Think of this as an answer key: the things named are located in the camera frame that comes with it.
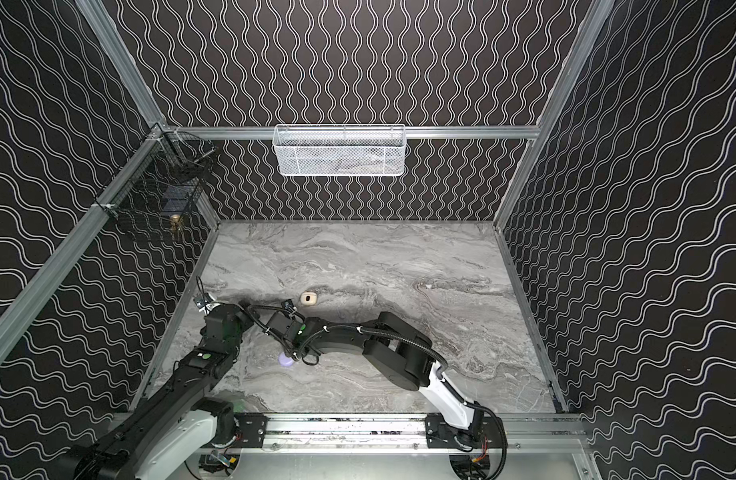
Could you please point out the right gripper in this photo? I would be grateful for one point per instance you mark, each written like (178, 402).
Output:
(278, 327)

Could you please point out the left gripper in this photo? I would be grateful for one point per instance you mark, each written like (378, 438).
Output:
(208, 301)

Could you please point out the cream earbud charging case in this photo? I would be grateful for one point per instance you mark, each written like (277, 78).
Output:
(309, 298)

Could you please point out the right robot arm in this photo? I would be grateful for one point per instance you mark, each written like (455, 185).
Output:
(403, 355)

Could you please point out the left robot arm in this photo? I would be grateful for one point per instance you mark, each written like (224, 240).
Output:
(120, 453)

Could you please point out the purple round earbud case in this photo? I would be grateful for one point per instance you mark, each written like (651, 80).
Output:
(285, 360)

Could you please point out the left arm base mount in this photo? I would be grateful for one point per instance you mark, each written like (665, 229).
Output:
(251, 430)

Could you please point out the white wire mesh basket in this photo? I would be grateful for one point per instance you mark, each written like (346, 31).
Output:
(340, 150)

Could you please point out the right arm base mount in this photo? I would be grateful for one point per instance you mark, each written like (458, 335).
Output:
(484, 430)

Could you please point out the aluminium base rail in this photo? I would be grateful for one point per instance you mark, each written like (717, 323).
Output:
(300, 433)

